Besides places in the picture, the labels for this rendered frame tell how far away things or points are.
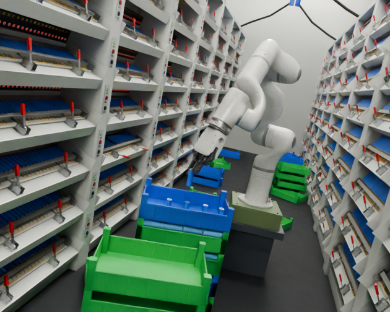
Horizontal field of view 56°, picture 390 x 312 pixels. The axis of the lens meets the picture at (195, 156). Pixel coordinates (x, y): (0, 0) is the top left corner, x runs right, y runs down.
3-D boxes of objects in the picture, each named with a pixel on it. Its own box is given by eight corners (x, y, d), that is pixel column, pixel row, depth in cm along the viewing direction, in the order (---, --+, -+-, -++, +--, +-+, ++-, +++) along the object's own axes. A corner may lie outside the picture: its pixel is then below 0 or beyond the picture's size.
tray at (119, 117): (149, 122, 220) (161, 103, 216) (101, 132, 162) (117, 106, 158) (122, 103, 222) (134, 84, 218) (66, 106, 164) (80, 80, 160)
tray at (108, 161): (144, 153, 224) (152, 141, 221) (96, 173, 166) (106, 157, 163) (118, 134, 226) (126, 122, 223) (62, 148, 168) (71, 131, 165)
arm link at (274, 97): (276, 155, 189) (247, 147, 196) (284, 140, 196) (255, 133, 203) (280, 69, 156) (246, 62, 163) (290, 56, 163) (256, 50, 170)
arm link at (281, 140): (256, 164, 202) (267, 122, 198) (288, 174, 194) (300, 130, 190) (249, 166, 191) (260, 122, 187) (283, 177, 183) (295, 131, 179)
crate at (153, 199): (221, 210, 138) (226, 190, 137) (229, 233, 119) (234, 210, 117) (143, 197, 136) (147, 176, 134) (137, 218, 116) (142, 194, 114)
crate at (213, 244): (217, 229, 140) (221, 210, 138) (224, 255, 120) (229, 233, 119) (140, 216, 137) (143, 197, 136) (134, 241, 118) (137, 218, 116)
